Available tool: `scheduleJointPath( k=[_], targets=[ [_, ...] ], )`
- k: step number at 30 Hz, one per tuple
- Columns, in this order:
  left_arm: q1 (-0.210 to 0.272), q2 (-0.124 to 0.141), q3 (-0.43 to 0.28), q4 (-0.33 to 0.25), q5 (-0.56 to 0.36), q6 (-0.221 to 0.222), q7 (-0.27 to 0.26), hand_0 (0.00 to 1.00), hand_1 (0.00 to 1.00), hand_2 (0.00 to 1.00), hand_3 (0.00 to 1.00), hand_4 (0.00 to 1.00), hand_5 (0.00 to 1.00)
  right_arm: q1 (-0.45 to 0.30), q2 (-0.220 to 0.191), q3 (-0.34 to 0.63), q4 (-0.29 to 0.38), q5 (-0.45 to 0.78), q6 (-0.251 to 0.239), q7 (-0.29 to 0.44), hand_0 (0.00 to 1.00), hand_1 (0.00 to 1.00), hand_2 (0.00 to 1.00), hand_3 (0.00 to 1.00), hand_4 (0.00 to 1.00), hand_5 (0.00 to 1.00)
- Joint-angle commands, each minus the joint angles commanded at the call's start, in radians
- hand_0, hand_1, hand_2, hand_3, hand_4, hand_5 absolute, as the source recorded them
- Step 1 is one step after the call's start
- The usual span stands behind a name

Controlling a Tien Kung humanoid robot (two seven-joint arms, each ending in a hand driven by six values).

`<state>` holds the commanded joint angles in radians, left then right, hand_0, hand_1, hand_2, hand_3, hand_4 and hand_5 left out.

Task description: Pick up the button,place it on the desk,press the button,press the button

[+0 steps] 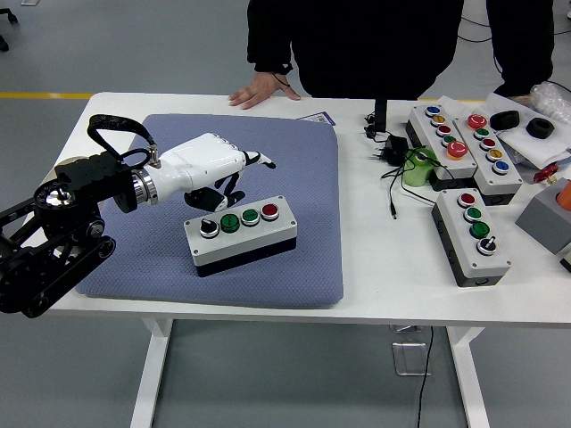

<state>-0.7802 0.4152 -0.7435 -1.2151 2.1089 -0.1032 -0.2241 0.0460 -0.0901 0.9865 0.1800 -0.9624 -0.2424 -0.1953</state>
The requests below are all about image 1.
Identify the grey block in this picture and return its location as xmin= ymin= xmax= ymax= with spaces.
xmin=515 ymin=177 xmax=571 ymax=256

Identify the green tape roll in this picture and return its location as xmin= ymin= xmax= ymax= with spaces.
xmin=402 ymin=148 xmax=441 ymax=187

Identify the white paper sheet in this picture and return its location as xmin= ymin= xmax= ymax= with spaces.
xmin=484 ymin=92 xmax=571 ymax=169

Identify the red knob part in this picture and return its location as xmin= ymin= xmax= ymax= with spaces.
xmin=533 ymin=163 xmax=561 ymax=184

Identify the black power adapter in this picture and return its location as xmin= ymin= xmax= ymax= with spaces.
xmin=369 ymin=135 xmax=410 ymax=167

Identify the black floor cable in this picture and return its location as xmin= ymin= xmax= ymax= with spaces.
xmin=416 ymin=327 xmax=434 ymax=428

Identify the blue-grey textured mat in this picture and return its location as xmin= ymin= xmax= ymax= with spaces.
xmin=74 ymin=113 xmax=345 ymax=309

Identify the person's right hand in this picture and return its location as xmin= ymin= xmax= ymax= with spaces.
xmin=228 ymin=70 xmax=302 ymax=111

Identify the person's torso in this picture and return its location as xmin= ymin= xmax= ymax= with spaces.
xmin=289 ymin=0 xmax=490 ymax=100

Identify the orange cylinder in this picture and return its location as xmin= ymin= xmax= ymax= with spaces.
xmin=554 ymin=177 xmax=571 ymax=207

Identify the clear floor plate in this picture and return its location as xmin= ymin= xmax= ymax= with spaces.
xmin=391 ymin=341 xmax=433 ymax=377

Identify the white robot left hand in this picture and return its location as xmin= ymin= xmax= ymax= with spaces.
xmin=149 ymin=132 xmax=277 ymax=214

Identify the grey four-button control box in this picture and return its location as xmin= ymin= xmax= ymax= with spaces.
xmin=183 ymin=194 xmax=299 ymax=278
xmin=430 ymin=187 xmax=513 ymax=288

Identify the five-button box with blue end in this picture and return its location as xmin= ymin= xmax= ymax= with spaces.
xmin=404 ymin=104 xmax=479 ymax=192

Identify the black foam ring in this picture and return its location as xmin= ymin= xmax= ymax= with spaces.
xmin=525 ymin=117 xmax=556 ymax=140
xmin=489 ymin=110 xmax=521 ymax=131

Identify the white table leg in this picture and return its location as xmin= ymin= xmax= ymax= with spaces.
xmin=128 ymin=318 xmax=175 ymax=428
xmin=445 ymin=326 xmax=492 ymax=428

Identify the thin black floor wire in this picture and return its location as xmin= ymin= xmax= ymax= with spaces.
xmin=461 ymin=15 xmax=506 ymax=76

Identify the black upright stand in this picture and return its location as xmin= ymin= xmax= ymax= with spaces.
xmin=373 ymin=98 xmax=388 ymax=133

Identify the black chair base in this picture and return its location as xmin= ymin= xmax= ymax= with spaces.
xmin=0 ymin=9 xmax=19 ymax=53

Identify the five-button box with red end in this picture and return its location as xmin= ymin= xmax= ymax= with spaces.
xmin=452 ymin=112 xmax=524 ymax=207

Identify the clear plastic bag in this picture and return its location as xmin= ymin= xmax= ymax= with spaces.
xmin=529 ymin=81 xmax=571 ymax=121

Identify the thin black wire bundle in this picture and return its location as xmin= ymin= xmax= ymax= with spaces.
xmin=363 ymin=113 xmax=389 ymax=144

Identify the purple and white card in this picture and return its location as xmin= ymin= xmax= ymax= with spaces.
xmin=297 ymin=111 xmax=334 ymax=126

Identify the black adapter cable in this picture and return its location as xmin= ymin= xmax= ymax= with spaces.
xmin=379 ymin=151 xmax=451 ymax=220

